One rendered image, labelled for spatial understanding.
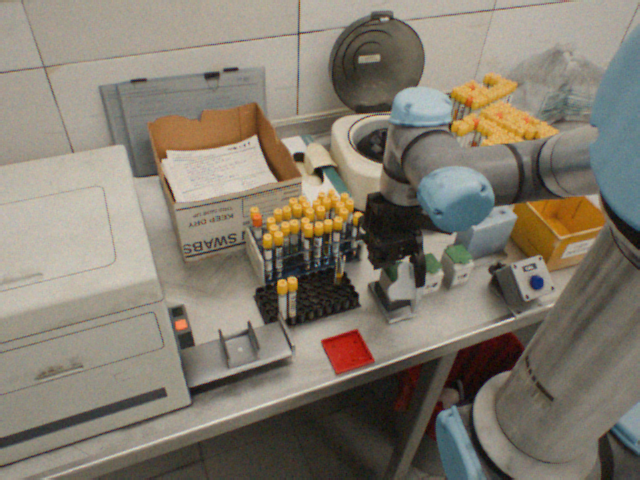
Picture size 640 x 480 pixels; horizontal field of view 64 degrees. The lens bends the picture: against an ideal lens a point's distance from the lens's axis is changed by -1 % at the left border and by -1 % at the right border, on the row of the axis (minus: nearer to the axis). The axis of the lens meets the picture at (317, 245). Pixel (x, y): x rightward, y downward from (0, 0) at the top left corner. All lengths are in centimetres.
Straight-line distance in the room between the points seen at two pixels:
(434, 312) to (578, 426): 54
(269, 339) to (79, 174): 37
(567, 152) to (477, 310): 46
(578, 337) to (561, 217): 84
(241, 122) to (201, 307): 45
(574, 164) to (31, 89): 97
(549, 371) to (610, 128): 20
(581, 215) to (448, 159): 60
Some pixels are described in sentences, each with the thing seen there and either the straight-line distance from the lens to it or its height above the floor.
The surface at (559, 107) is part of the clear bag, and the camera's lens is 157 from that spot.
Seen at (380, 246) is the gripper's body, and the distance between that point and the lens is 77.
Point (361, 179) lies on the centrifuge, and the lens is 105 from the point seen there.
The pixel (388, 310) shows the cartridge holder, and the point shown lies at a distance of 92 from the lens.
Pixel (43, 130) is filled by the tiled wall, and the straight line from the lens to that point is 122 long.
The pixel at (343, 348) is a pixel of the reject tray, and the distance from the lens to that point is 88.
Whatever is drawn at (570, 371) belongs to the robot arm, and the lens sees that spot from 41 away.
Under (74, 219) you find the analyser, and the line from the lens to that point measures 69.
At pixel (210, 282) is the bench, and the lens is 98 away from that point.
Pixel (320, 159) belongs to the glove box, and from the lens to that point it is 110.
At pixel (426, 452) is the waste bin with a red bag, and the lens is 162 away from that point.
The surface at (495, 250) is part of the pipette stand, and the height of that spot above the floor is 89.
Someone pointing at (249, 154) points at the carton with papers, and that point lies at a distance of 116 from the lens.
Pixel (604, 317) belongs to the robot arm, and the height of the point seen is 136.
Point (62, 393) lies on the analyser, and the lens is 74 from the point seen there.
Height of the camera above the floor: 161
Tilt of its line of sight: 45 degrees down
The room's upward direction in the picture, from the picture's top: 4 degrees clockwise
